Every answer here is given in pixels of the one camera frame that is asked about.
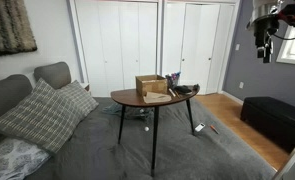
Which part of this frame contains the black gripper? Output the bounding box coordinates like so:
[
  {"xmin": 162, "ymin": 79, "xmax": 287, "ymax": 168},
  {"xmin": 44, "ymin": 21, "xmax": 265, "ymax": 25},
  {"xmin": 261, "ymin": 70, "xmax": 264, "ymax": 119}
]
[{"xmin": 254, "ymin": 20, "xmax": 275, "ymax": 64}]

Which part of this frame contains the black glasses case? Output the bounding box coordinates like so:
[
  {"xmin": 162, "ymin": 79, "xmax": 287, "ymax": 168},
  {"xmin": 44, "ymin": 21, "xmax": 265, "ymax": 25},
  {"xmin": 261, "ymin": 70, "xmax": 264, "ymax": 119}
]
[{"xmin": 175, "ymin": 85, "xmax": 193, "ymax": 95}]

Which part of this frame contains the brown cardboard box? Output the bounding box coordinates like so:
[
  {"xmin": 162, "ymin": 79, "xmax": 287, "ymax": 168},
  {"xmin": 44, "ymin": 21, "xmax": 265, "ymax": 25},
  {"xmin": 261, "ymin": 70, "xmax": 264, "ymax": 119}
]
[{"xmin": 135, "ymin": 74, "xmax": 169, "ymax": 97}]

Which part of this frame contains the black ottoman bench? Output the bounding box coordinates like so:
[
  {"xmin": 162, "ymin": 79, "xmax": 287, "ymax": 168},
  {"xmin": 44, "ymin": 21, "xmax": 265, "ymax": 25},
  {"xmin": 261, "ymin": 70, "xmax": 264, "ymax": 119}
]
[{"xmin": 239, "ymin": 96, "xmax": 295, "ymax": 153}]

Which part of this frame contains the white bifold closet door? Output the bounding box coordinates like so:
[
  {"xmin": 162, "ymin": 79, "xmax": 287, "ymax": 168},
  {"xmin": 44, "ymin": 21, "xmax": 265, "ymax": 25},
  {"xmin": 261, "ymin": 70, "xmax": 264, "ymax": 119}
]
[
  {"xmin": 162, "ymin": 1, "xmax": 235, "ymax": 96},
  {"xmin": 74, "ymin": 0, "xmax": 159, "ymax": 98}
]

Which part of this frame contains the orange grey pen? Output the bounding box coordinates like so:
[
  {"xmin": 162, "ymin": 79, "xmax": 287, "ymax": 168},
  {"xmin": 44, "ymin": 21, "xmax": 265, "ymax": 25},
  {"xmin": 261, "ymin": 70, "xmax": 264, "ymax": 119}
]
[{"xmin": 209, "ymin": 124, "xmax": 220, "ymax": 135}]

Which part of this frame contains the marker holder cup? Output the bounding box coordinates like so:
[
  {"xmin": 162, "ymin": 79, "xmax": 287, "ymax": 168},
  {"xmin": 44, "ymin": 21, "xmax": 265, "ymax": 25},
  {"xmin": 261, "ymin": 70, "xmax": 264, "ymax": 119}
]
[{"xmin": 164, "ymin": 71, "xmax": 182, "ymax": 90}]

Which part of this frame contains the white remote control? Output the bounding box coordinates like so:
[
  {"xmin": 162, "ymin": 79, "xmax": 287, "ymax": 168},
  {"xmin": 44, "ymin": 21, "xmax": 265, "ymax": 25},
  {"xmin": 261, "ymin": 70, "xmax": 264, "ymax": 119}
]
[{"xmin": 194, "ymin": 122, "xmax": 206, "ymax": 133}]

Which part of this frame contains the white marker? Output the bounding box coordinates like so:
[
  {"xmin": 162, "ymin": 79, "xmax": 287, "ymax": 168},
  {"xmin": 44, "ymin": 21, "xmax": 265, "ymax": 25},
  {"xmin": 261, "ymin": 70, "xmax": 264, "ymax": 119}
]
[{"xmin": 167, "ymin": 87, "xmax": 177, "ymax": 98}]

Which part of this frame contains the white metal stand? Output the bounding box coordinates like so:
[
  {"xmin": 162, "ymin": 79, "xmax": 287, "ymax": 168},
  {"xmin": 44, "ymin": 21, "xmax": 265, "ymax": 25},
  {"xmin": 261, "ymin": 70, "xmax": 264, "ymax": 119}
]
[{"xmin": 271, "ymin": 145, "xmax": 295, "ymax": 180}]

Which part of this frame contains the dark wooden table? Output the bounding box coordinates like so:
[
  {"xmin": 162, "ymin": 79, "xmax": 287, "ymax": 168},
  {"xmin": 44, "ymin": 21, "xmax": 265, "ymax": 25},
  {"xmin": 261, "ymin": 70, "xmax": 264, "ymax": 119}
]
[{"xmin": 110, "ymin": 83, "xmax": 201, "ymax": 178}]

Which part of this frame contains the small plaid pillow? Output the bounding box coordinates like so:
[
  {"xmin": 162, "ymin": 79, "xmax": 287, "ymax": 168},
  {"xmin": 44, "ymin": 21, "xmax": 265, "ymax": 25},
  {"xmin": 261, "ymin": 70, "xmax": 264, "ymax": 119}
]
[{"xmin": 58, "ymin": 79, "xmax": 100, "ymax": 118}]

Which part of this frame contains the large plaid pillow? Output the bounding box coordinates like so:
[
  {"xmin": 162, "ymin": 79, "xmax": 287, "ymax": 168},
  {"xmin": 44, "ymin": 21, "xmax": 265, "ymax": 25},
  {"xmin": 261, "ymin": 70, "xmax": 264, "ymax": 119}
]
[{"xmin": 0, "ymin": 78, "xmax": 85, "ymax": 155}]

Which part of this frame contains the grey sofa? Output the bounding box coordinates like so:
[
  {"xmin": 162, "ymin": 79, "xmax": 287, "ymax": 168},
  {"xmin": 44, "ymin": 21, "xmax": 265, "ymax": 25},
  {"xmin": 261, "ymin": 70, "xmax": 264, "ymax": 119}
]
[{"xmin": 0, "ymin": 61, "xmax": 100, "ymax": 180}]

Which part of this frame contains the floral grey pillow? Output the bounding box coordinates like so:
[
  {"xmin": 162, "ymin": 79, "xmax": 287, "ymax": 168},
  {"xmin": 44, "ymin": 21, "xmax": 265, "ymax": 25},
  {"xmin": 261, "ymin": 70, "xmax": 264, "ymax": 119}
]
[{"xmin": 0, "ymin": 137, "xmax": 52, "ymax": 180}]

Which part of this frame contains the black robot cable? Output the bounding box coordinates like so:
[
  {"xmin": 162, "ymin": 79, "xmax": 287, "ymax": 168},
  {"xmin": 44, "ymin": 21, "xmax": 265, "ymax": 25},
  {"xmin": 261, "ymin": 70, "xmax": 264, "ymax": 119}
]
[{"xmin": 270, "ymin": 25, "xmax": 295, "ymax": 41}]

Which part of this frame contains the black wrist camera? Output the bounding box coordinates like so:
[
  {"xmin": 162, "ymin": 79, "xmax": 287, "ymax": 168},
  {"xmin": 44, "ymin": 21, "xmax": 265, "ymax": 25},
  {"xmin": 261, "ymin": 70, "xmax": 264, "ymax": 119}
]
[{"xmin": 277, "ymin": 2, "xmax": 295, "ymax": 28}]

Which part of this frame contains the shaggy wall hanging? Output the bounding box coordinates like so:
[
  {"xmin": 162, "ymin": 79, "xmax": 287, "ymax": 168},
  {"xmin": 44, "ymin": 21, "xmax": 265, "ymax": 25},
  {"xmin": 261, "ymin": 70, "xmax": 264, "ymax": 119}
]
[{"xmin": 0, "ymin": 0, "xmax": 39, "ymax": 58}]

